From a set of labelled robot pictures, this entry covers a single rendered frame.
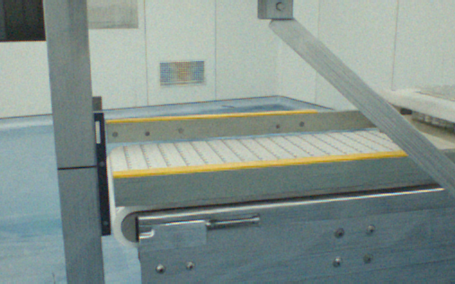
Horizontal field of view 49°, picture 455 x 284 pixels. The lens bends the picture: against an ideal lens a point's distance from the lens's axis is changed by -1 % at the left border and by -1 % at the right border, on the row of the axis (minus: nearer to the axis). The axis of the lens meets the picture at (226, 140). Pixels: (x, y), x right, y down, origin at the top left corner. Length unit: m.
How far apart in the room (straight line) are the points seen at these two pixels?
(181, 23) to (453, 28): 2.89
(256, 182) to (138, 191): 0.12
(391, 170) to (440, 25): 4.04
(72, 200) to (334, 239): 0.42
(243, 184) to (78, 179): 0.35
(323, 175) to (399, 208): 0.11
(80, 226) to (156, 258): 0.31
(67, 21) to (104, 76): 4.88
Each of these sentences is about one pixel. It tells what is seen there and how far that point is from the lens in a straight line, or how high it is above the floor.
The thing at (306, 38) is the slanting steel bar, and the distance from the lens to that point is 0.53.
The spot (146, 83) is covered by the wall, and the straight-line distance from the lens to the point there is 5.78.
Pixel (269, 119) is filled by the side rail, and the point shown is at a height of 0.93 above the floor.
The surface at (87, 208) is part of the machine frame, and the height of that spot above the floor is 0.80.
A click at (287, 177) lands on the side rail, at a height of 0.92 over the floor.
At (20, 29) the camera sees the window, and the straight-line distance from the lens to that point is 5.50.
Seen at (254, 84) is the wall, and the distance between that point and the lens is 6.35.
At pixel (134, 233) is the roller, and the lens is 0.55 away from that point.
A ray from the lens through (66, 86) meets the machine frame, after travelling 0.78.
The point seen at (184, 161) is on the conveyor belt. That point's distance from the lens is 0.69.
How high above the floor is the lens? 1.09
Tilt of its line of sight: 14 degrees down
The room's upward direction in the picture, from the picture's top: straight up
